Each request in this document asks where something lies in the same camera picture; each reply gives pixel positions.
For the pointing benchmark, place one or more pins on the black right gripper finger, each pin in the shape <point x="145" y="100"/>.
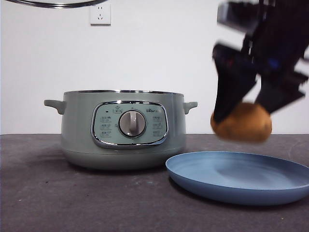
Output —
<point x="229" y="96"/>
<point x="277" y="96"/>

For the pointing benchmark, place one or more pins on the brown potato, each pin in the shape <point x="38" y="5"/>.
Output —
<point x="241" y="129"/>

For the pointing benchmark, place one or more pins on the glass lid with green knob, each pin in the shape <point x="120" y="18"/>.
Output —
<point x="67" y="4"/>

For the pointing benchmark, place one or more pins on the blue round plate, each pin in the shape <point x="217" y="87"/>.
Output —
<point x="207" y="174"/>

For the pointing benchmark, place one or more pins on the pale green electric steamer pot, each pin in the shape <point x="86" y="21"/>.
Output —
<point x="77" y="135"/>

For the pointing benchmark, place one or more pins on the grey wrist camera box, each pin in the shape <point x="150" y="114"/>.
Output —
<point x="235" y="17"/>

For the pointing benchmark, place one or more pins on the white wall socket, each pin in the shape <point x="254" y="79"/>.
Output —
<point x="101" y="17"/>

